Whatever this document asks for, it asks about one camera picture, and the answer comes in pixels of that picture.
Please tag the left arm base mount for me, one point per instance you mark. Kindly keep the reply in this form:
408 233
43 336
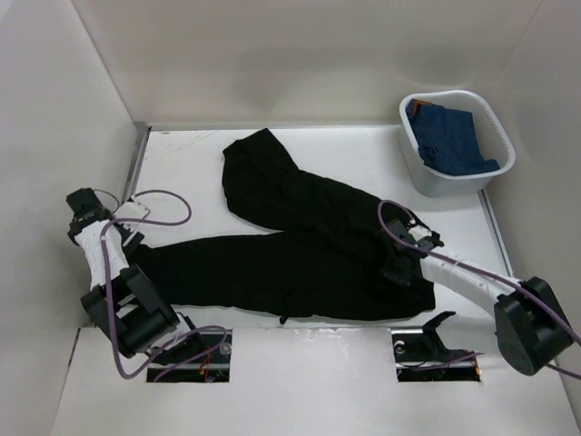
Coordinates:
203 358

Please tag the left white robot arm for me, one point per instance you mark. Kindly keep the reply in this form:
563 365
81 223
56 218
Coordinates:
123 302

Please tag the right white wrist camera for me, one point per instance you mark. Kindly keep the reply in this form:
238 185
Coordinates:
418 232

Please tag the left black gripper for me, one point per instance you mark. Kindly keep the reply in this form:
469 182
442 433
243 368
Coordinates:
130 238

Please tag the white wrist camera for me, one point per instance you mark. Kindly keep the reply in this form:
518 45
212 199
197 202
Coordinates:
418 232
131 213

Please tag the white plastic basket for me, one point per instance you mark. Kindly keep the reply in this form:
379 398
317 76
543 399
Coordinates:
492 140

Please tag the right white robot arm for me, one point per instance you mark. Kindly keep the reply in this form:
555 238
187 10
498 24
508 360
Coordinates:
530 324

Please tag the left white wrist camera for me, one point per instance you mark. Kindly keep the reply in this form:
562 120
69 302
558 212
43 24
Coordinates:
131 213

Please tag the black trousers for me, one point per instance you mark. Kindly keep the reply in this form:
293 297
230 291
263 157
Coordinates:
321 253

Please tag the aluminium table edge rail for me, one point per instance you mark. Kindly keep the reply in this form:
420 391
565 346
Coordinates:
132 170

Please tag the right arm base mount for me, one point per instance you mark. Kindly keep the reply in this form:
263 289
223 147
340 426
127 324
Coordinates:
421 356

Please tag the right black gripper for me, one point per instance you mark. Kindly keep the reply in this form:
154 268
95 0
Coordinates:
389 272

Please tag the blue folded trousers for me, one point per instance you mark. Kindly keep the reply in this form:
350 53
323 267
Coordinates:
447 139

